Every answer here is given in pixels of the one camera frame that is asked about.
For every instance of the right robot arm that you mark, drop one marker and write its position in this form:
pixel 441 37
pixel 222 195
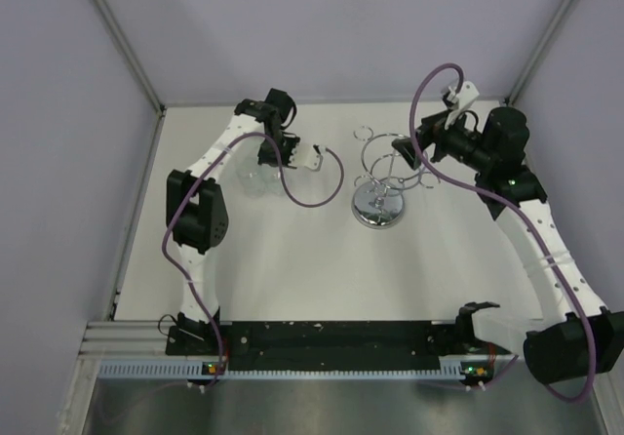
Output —
pixel 577 335

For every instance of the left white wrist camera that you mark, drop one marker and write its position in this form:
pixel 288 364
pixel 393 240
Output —
pixel 307 156

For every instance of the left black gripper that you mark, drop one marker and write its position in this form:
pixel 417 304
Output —
pixel 292 142

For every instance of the clear wine glass four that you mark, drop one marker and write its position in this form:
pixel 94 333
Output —
pixel 268 182

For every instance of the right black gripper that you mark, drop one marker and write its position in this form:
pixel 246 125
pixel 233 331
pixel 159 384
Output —
pixel 434 131

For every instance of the aluminium frame post left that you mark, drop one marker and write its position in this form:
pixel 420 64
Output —
pixel 123 46

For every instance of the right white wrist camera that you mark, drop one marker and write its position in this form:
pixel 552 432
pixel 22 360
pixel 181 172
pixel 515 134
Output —
pixel 459 100

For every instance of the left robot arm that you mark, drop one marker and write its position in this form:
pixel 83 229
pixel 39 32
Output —
pixel 196 214

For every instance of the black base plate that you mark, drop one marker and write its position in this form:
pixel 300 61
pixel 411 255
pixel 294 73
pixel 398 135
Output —
pixel 324 346

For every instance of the grey cable duct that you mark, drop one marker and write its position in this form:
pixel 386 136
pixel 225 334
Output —
pixel 199 370

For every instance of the chrome wine glass rack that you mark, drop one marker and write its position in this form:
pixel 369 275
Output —
pixel 379 201

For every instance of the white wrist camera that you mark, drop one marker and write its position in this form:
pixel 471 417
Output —
pixel 307 156
pixel 459 100

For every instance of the clear wine glass one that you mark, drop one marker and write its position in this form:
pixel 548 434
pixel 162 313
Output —
pixel 249 175

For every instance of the aluminium frame post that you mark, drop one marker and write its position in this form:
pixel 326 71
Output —
pixel 540 51
pixel 123 46

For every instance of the aluminium frame post right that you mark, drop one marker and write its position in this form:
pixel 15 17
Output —
pixel 540 51

